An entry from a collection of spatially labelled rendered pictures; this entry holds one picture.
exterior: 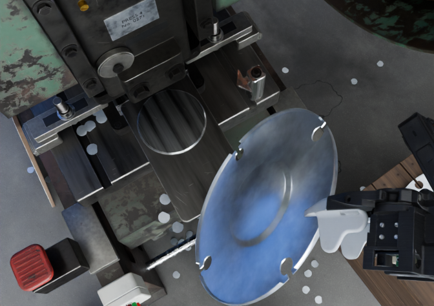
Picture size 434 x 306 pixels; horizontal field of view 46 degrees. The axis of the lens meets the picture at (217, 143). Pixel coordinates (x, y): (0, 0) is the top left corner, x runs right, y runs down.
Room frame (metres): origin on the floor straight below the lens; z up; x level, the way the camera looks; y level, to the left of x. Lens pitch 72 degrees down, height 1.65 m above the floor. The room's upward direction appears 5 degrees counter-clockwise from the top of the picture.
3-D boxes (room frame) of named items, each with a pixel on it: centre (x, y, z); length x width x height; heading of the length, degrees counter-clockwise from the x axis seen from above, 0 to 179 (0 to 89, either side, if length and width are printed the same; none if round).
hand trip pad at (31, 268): (0.10, 0.33, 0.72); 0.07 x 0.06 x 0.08; 25
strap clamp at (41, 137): (0.38, 0.28, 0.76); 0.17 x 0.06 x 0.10; 115
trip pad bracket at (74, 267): (0.11, 0.32, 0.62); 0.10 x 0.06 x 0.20; 115
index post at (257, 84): (0.41, -0.08, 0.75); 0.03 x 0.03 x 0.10; 25
